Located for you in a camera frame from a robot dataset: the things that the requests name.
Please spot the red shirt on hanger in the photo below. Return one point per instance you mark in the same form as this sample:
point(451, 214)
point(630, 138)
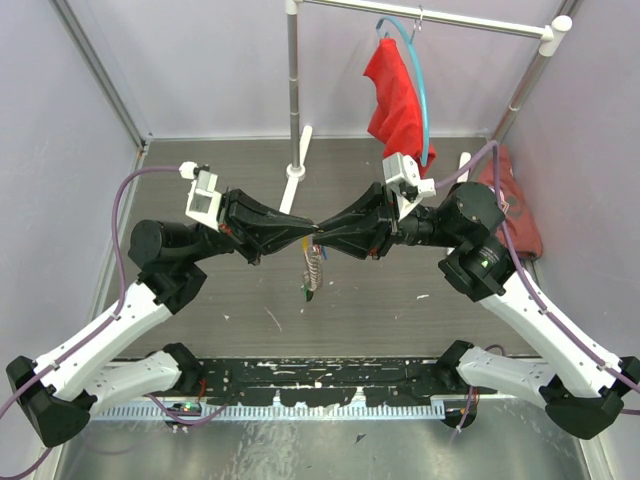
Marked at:
point(396, 122)

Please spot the slotted cable duct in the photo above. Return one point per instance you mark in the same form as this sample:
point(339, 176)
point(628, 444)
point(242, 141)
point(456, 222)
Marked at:
point(148, 411)

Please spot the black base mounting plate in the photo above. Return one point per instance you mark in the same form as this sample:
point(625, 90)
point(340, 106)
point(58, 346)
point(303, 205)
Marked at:
point(322, 382)

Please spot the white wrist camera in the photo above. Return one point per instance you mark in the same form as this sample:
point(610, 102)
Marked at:
point(402, 177)
point(203, 200)

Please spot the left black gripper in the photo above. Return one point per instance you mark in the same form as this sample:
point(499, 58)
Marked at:
point(256, 229)

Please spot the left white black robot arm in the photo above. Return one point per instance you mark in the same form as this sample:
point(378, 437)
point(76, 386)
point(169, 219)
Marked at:
point(60, 391)

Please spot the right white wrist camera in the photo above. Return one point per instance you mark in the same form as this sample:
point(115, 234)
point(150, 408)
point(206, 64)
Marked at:
point(402, 177)

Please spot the metal numbered keyring organizer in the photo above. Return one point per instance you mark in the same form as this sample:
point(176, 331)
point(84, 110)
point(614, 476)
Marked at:
point(312, 277)

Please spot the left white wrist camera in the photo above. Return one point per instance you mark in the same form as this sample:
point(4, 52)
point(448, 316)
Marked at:
point(203, 200)

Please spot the dark red printed shirt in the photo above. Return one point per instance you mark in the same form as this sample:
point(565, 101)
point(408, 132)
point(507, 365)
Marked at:
point(523, 231)

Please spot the teal clothes hanger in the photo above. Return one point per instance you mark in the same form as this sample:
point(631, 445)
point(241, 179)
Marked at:
point(421, 93)

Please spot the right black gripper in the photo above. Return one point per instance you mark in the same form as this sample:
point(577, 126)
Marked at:
point(377, 219)

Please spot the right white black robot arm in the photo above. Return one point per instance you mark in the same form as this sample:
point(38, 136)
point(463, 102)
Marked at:
point(578, 384)

